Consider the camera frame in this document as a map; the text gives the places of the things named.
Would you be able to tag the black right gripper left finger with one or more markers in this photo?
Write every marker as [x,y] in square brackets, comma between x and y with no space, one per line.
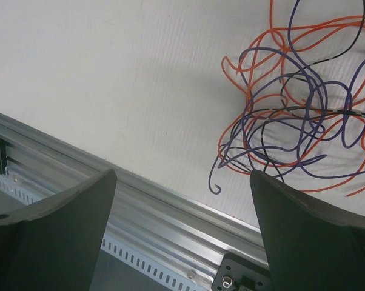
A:
[54,243]

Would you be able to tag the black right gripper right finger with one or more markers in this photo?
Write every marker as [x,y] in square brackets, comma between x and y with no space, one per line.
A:
[310,244]

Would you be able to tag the white slotted cable duct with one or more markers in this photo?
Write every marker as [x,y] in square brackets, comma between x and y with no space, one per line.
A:
[119,267]

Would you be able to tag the aluminium rail frame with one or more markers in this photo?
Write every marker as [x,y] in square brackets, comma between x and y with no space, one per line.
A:
[178,232]

